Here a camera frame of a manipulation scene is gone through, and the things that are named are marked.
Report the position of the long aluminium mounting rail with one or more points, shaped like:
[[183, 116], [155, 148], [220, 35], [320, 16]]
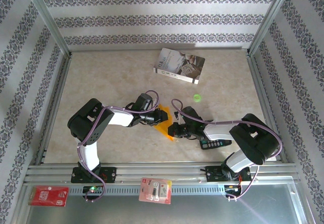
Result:
[[162, 169]]

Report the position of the pink blister pack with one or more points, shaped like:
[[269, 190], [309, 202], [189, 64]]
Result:
[[155, 191]]

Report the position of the sheet metal tray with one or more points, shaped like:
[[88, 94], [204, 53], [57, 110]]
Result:
[[202, 211]]

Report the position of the paperback book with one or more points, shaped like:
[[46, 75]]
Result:
[[177, 64]]

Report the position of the aluminium side rail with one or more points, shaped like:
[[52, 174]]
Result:
[[265, 107], [54, 107]]

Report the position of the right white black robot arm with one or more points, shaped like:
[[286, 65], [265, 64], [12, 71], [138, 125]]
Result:
[[217, 131]]

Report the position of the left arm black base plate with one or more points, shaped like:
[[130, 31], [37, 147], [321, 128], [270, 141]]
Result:
[[108, 174]]

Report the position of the red card package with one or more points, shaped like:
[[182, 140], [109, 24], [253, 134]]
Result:
[[48, 196]]

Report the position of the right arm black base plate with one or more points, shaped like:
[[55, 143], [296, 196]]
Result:
[[213, 173]]

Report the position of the aluminium frame post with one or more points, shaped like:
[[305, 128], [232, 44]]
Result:
[[270, 16], [43, 13]]

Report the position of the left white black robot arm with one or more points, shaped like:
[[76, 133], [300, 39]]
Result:
[[121, 117]]

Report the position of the black desk calculator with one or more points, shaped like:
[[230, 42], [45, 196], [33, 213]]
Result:
[[212, 144]]

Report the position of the orange paper sheet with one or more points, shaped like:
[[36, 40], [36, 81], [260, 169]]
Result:
[[165, 130]]

